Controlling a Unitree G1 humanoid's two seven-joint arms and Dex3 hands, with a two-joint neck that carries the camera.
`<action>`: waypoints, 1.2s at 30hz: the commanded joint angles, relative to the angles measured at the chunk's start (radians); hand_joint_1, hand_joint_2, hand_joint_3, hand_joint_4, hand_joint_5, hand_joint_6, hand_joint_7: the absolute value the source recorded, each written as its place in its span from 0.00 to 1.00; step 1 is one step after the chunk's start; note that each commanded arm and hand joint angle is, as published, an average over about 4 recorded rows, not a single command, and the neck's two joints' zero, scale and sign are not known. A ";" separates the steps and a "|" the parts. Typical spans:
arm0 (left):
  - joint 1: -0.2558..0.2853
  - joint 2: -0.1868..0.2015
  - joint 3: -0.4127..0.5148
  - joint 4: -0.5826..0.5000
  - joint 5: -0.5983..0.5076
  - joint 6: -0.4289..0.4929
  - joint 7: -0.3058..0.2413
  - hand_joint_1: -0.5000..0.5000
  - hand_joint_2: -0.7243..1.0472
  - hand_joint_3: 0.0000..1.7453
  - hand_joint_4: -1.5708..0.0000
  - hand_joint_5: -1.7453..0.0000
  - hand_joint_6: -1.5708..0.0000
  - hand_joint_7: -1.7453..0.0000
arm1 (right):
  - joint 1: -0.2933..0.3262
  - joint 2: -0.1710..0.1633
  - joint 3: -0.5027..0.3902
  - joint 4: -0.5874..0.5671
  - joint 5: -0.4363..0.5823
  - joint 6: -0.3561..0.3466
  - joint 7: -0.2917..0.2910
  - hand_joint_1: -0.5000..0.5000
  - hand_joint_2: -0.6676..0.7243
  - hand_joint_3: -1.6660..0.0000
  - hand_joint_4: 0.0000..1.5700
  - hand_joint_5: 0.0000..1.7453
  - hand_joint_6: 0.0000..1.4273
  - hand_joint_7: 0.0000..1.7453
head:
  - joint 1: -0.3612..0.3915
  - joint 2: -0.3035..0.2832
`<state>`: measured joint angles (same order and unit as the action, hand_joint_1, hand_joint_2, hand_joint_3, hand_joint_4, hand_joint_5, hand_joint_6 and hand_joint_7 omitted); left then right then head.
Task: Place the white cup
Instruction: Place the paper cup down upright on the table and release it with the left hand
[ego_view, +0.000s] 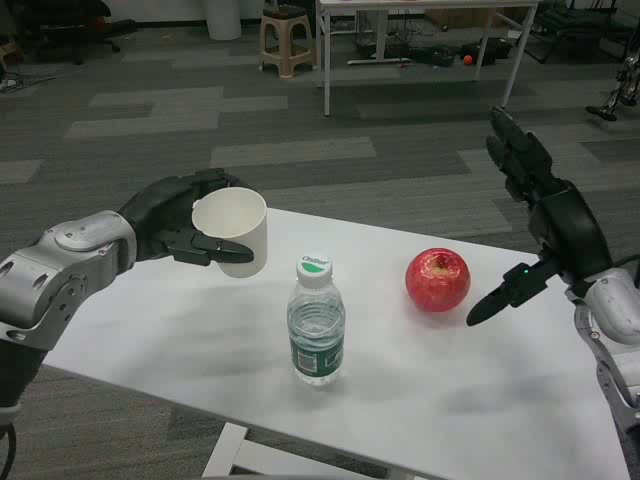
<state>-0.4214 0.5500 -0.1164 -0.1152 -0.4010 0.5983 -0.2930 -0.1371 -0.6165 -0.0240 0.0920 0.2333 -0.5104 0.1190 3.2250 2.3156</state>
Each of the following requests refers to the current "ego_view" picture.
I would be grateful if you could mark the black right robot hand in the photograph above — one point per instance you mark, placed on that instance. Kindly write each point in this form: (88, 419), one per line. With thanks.
(565, 210)

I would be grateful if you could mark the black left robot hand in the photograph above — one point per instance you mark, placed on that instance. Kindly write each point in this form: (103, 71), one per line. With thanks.
(150, 210)

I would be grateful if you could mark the white paper cup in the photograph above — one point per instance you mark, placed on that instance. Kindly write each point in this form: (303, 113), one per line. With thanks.
(235, 230)

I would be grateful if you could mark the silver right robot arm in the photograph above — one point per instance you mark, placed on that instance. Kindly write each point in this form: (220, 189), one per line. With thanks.
(612, 330)

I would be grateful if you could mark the red apple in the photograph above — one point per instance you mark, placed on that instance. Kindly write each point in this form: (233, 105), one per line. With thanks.
(438, 280)

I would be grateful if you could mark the black bag on floor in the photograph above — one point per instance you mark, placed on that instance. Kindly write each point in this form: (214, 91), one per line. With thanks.
(487, 50)

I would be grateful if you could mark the black folding chair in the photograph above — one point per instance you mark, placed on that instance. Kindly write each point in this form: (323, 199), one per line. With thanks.
(575, 25)

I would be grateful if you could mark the black office chair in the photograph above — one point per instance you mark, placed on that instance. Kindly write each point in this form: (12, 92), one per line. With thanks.
(75, 25)

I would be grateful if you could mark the clear water bottle green label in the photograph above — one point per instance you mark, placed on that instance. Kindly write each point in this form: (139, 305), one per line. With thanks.
(316, 325)

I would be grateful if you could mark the white waste bin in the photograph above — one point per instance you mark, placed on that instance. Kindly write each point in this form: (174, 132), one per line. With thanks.
(223, 19)

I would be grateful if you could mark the beige plastic stool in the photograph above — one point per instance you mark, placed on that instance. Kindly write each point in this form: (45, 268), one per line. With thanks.
(287, 37)

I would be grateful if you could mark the white frame table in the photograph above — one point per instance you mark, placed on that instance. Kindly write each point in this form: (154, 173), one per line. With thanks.
(425, 30)

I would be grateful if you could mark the white table base frame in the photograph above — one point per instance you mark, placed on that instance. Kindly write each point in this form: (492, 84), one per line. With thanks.
(240, 455)

